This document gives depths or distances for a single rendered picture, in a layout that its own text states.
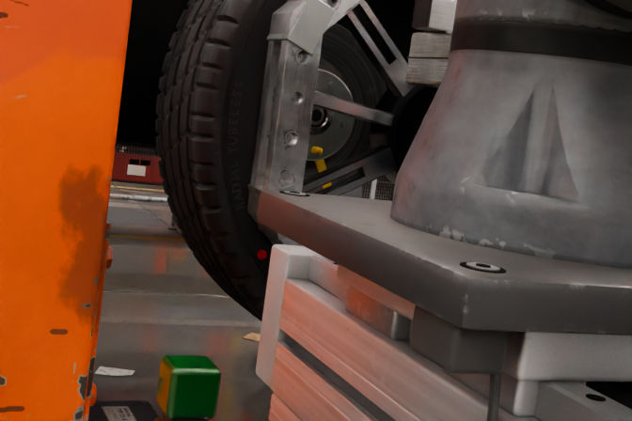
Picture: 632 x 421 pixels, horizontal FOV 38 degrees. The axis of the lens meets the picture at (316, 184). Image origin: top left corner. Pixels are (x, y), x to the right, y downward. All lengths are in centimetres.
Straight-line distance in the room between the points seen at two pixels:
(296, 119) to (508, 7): 60
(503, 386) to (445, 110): 13
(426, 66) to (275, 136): 21
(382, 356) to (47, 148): 43
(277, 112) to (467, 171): 61
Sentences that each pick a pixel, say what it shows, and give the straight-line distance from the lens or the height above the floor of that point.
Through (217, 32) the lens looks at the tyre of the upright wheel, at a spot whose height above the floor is 93.
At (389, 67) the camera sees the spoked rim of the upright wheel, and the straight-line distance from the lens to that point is 117.
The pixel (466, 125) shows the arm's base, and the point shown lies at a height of 87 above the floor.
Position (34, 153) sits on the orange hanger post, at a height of 80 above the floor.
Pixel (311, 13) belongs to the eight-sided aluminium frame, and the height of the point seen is 96.
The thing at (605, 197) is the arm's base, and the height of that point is 85.
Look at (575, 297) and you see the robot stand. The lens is 35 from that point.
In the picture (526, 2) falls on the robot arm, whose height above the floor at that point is 93.
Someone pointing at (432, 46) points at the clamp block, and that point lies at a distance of 88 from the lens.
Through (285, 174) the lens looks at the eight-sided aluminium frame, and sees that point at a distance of 106.
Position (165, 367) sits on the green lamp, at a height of 65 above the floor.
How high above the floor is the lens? 87
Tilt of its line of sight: 5 degrees down
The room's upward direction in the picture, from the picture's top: 8 degrees clockwise
